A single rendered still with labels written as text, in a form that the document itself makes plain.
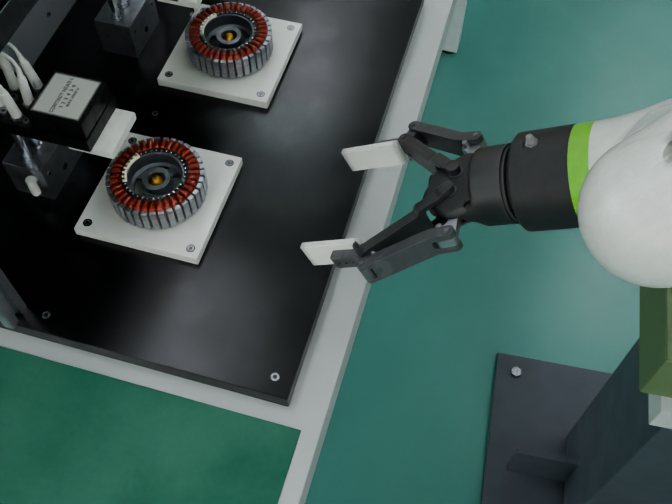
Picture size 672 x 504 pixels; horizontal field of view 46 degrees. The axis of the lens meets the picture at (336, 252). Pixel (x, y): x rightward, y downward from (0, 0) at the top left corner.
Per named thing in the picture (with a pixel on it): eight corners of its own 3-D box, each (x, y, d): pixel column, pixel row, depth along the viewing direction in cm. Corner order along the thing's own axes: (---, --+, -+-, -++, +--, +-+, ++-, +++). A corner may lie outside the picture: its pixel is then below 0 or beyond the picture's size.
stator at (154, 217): (222, 166, 95) (218, 145, 91) (187, 241, 89) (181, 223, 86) (135, 145, 96) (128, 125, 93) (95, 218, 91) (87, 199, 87)
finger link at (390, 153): (395, 144, 84) (397, 139, 84) (340, 153, 88) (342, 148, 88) (407, 164, 86) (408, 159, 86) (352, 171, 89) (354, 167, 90)
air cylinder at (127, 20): (160, 21, 110) (152, -11, 105) (138, 58, 106) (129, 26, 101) (126, 14, 110) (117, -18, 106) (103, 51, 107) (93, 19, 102)
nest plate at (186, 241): (243, 163, 96) (242, 157, 95) (198, 265, 89) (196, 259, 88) (129, 137, 99) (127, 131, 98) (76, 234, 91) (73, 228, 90)
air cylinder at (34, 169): (83, 152, 97) (71, 122, 93) (55, 200, 93) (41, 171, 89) (46, 143, 98) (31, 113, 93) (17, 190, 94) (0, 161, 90)
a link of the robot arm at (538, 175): (574, 94, 69) (558, 169, 64) (607, 185, 76) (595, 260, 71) (508, 105, 72) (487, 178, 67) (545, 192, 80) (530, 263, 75)
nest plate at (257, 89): (302, 30, 109) (302, 23, 108) (267, 109, 101) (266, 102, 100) (200, 9, 111) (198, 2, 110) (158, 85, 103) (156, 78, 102)
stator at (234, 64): (287, 34, 107) (285, 12, 103) (250, 91, 101) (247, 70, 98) (213, 12, 109) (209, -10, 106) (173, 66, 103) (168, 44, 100)
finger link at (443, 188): (462, 205, 78) (469, 212, 77) (368, 269, 78) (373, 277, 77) (448, 178, 75) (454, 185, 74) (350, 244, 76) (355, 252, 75)
